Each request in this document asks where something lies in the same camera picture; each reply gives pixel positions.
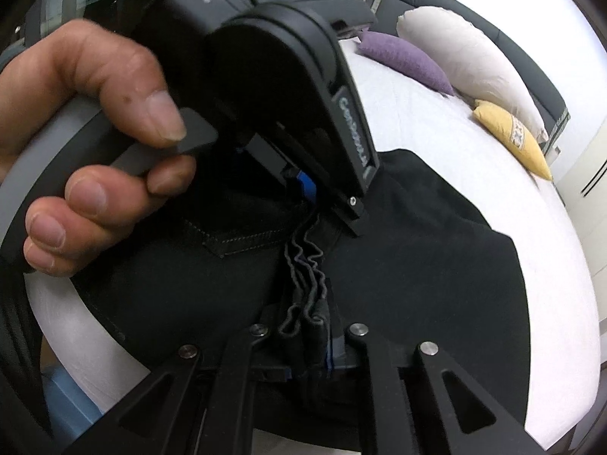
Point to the large white pillow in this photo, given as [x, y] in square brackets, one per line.
[469, 52]

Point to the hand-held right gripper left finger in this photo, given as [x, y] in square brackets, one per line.
[237, 379]

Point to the white wardrobe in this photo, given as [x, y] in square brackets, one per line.
[588, 166]

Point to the person's left hand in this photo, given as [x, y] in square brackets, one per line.
[95, 66]

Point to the black denim pants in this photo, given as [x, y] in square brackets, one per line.
[417, 270]

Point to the bed with grey headboard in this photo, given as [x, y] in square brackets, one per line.
[417, 123]

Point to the purple cushion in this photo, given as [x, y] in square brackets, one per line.
[403, 57]

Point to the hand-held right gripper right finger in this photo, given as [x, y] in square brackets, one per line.
[374, 379]

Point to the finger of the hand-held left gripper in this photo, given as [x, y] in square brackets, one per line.
[348, 215]
[306, 187]

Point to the yellow cushion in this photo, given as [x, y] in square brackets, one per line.
[512, 137]

